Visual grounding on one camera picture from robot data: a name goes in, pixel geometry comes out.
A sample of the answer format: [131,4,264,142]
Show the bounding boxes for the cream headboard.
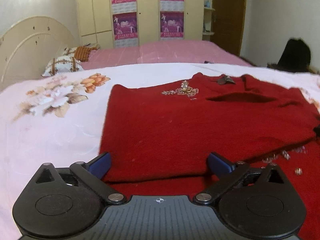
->
[0,16,77,90]

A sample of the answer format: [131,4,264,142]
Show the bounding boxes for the lower right purple poster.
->
[160,11,184,40]

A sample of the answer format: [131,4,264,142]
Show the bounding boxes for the lower left purple poster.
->
[113,12,138,41]

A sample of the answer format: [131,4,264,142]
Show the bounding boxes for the pink bed sheet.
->
[81,40,250,70]

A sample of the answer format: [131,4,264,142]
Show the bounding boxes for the white floral blanket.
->
[1,63,319,239]

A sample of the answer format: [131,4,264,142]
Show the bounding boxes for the black bag on chair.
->
[267,38,311,73]

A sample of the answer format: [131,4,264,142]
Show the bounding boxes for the brown wooden door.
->
[210,0,246,56]

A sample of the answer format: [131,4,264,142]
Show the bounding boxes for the orange brown pillow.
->
[62,46,100,62]

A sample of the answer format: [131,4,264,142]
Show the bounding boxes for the red knit sweater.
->
[100,73,319,239]

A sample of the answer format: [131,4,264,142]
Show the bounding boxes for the floral pillow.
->
[41,56,84,77]

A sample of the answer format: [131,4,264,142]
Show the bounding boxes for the cream wardrobe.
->
[76,0,214,49]

